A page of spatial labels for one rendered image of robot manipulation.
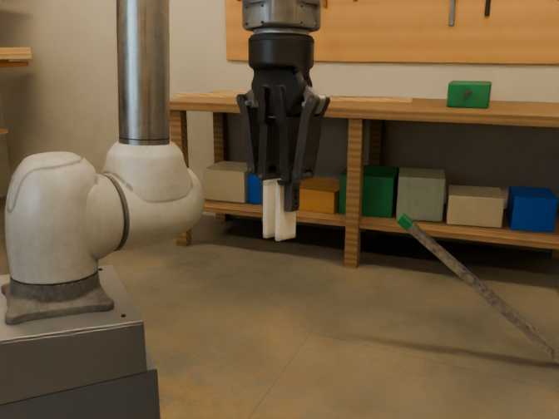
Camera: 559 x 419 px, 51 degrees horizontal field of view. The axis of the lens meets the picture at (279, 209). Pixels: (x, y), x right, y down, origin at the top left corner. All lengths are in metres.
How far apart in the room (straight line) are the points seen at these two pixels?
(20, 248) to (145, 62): 0.41
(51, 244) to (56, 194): 0.08
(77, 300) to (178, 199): 0.27
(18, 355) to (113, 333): 0.15
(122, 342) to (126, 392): 0.10
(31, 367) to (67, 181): 0.31
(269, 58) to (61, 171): 0.53
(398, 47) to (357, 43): 0.24
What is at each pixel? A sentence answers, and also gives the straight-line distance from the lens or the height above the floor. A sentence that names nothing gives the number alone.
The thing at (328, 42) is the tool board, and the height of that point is 1.16.
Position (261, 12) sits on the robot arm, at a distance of 0.66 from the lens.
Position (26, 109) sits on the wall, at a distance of 4.85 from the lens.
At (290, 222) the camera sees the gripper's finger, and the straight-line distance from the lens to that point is 0.71.
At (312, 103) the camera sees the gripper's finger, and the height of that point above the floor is 1.11.
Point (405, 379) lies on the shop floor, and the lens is 2.25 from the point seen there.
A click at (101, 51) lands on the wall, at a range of 4.37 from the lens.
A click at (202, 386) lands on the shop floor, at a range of 2.18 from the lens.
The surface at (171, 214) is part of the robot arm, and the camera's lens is 1.19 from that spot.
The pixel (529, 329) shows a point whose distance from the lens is 2.41.
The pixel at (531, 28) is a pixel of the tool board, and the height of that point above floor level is 1.23.
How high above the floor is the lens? 1.17
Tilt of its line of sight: 16 degrees down
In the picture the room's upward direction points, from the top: straight up
